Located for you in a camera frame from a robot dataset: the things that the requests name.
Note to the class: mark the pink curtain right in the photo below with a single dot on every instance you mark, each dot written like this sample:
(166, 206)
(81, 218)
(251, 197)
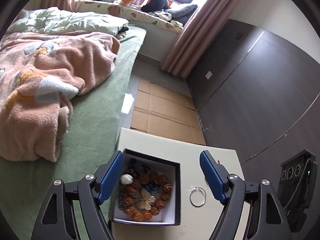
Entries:
(176, 62)

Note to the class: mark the grey pillow on sill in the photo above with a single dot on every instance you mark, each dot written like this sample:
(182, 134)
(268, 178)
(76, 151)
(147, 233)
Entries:
(182, 12)

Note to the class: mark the flattened cardboard on floor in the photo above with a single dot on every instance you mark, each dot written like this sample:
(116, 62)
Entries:
(166, 113)

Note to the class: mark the patterned window seat cushion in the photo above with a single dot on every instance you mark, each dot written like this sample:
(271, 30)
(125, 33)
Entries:
(126, 13)

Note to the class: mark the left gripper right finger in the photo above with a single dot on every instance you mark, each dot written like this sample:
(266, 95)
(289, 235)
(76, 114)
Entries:
(266, 218)

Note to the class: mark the pink fleece blanket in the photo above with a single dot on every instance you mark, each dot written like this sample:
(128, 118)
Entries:
(40, 74)

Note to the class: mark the white paper on floor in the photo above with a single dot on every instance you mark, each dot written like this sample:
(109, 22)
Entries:
(127, 103)

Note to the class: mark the light green quilt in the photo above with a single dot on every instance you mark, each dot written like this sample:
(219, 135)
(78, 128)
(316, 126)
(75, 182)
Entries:
(56, 21)

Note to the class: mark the black bag on sill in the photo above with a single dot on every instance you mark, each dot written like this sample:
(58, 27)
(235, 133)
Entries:
(155, 5)

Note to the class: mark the white wall socket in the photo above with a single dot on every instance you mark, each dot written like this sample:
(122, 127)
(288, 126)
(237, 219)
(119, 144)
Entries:
(208, 75)

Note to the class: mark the white pearl bead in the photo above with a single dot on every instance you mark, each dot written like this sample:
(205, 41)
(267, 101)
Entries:
(126, 179)

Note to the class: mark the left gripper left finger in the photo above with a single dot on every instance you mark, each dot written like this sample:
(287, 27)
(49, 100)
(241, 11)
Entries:
(56, 218)

